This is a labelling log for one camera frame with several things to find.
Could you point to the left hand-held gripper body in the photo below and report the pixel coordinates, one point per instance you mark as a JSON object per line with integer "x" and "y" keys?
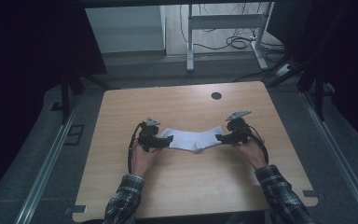
{"x": 147, "y": 137}

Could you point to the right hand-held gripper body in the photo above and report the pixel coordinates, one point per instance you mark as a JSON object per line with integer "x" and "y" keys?
{"x": 238, "y": 130}

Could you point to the white sock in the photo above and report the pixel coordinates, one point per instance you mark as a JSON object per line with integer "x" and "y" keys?
{"x": 192, "y": 141}

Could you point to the person's left hand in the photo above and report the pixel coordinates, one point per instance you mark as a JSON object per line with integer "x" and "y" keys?
{"x": 144, "y": 161}

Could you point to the person's right hand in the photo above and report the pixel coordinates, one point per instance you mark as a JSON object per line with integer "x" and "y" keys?
{"x": 253, "y": 154}

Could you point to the black round table grommet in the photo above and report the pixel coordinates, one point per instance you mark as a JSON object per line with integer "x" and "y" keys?
{"x": 216, "y": 95}

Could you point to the white power strip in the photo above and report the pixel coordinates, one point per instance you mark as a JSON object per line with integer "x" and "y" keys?
{"x": 284, "y": 70}

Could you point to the black tripod stand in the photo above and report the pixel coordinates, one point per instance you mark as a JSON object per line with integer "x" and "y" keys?
{"x": 318, "y": 84}

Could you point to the black metal stand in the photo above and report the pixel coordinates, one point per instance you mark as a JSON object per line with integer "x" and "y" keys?
{"x": 65, "y": 93}

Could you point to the white panel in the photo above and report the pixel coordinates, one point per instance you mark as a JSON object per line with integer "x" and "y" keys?
{"x": 124, "y": 29}

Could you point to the dark curtain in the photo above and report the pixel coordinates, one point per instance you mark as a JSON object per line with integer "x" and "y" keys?
{"x": 28, "y": 62}
{"x": 354, "y": 56}

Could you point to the black rectangular floor frame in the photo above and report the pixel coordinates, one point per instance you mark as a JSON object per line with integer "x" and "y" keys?
{"x": 74, "y": 134}

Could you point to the metal floor rail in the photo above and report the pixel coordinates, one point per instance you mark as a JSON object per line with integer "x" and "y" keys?
{"x": 45, "y": 171}
{"x": 335, "y": 149}

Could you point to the white metal desk frame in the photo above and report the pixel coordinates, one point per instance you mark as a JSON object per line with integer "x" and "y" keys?
{"x": 227, "y": 21}

